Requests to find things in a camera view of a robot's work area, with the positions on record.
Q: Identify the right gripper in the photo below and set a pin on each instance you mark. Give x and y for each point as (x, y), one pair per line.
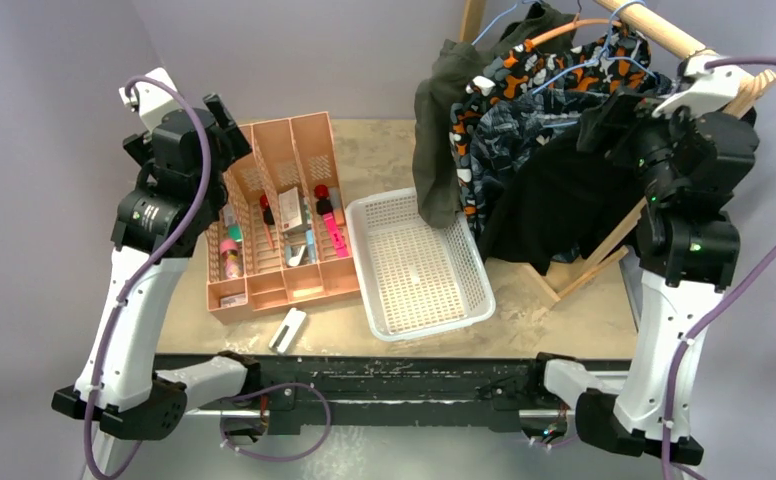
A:
(619, 113)

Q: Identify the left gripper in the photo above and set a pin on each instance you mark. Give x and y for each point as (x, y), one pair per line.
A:
(232, 145)

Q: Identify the black shorts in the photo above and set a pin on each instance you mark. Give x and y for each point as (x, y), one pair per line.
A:
(684, 243)

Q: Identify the peach plastic desk organizer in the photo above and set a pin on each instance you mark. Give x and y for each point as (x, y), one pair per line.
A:
(279, 271)

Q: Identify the white plastic basket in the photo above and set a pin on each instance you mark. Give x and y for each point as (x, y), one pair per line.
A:
(415, 280)

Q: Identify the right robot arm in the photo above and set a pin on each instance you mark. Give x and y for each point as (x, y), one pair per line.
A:
(650, 413)

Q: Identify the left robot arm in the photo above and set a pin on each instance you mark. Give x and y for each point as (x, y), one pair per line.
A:
(119, 388)

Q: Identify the orange camouflage shorts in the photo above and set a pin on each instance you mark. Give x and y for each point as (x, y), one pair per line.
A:
(489, 153)

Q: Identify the dark leaf print shorts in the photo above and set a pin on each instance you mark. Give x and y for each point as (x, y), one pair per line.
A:
(538, 199)

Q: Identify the olive green shorts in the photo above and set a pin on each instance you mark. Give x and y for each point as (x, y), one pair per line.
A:
(433, 168)

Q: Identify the white medicine box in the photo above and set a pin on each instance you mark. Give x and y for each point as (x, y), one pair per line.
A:
(293, 212)

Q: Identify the pink small bottle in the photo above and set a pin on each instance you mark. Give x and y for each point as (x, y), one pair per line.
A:
(230, 258)

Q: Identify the red black marker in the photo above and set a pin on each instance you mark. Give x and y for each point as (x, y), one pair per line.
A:
(324, 204)

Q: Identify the pink highlighter marker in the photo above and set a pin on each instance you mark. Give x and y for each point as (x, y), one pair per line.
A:
(335, 235)

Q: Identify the wooden clothes rack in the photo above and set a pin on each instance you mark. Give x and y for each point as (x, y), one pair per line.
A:
(565, 152)

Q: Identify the white rectangular eraser box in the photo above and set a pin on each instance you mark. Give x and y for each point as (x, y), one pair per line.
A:
(287, 331)

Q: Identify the blue wire hanger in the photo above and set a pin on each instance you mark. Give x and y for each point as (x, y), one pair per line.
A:
(621, 57)

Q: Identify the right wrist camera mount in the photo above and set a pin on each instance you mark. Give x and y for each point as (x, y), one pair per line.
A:
(702, 89)

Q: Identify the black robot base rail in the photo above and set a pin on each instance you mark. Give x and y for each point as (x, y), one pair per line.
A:
(499, 394)

